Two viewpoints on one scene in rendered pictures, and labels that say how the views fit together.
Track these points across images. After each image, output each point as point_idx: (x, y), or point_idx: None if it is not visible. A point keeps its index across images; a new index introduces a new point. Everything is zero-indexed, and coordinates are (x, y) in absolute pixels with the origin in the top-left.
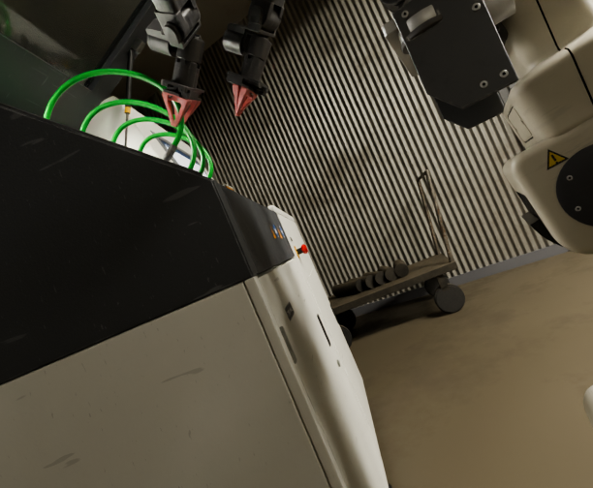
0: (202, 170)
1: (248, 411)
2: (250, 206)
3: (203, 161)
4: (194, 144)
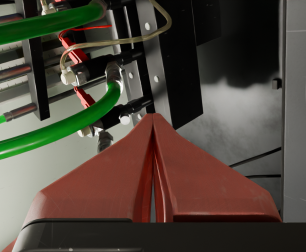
0: (99, 17)
1: None
2: None
3: (86, 22)
4: (93, 122)
